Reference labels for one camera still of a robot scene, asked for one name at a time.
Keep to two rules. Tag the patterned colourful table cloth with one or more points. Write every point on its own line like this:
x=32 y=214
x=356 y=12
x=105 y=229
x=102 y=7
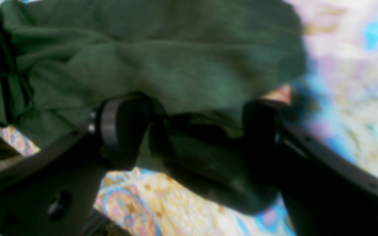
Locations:
x=336 y=100

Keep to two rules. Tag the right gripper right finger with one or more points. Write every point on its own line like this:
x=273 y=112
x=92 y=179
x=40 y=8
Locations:
x=324 y=194

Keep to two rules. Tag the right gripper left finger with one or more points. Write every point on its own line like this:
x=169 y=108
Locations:
x=52 y=193

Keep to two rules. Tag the dark green long-sleeve shirt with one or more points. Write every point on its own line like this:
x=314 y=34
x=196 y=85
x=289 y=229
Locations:
x=200 y=61

